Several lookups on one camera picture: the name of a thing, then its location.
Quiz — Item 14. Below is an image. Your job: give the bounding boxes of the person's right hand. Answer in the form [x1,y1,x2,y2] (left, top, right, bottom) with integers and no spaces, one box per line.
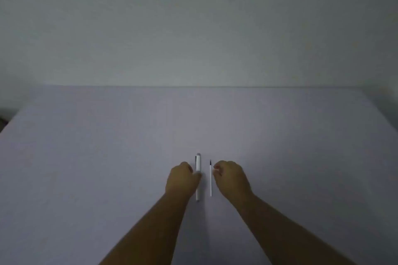
[213,160,254,205]

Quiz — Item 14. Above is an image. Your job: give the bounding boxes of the person's left hand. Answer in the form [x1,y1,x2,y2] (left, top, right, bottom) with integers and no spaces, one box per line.
[165,161,203,202]

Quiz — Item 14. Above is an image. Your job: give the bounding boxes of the person's left forearm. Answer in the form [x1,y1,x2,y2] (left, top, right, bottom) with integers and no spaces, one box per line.
[99,193,189,265]

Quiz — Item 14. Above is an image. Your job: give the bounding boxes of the person's right forearm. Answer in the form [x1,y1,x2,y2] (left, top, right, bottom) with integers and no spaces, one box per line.
[235,193,357,265]

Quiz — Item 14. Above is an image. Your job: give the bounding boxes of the pale grey table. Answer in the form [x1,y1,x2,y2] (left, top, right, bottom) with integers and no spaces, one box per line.
[0,85,398,265]

